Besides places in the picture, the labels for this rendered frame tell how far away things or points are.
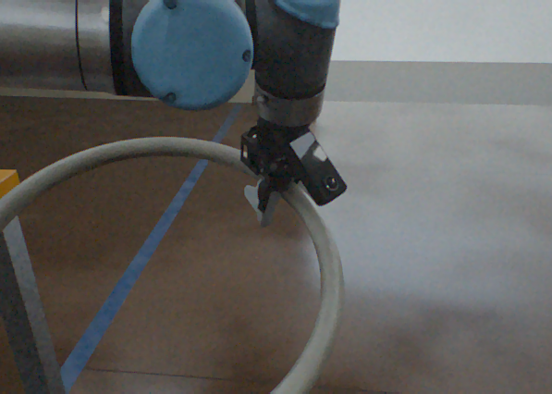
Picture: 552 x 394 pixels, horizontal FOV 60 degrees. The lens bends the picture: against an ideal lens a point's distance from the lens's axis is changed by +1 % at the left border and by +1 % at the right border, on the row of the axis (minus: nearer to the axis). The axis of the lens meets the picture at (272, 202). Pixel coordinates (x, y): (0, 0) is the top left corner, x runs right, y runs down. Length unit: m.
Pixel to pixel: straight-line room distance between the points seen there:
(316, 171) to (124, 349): 1.85
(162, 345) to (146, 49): 2.05
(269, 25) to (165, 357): 1.92
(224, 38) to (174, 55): 0.04
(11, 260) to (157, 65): 1.17
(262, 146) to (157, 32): 0.34
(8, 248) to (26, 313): 0.22
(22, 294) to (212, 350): 1.01
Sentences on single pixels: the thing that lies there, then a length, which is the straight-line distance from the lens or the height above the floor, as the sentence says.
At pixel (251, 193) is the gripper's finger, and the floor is 1.26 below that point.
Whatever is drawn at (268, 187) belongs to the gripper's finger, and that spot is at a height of 1.29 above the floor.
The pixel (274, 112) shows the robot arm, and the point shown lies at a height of 1.41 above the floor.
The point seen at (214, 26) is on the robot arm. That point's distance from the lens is 0.37.
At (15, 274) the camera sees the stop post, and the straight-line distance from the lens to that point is 1.51.
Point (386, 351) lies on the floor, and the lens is 2.31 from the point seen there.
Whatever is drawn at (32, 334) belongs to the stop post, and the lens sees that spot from 1.63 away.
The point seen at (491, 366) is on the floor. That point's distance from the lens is 2.40.
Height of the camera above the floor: 1.57
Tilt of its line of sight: 27 degrees down
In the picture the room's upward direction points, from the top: straight up
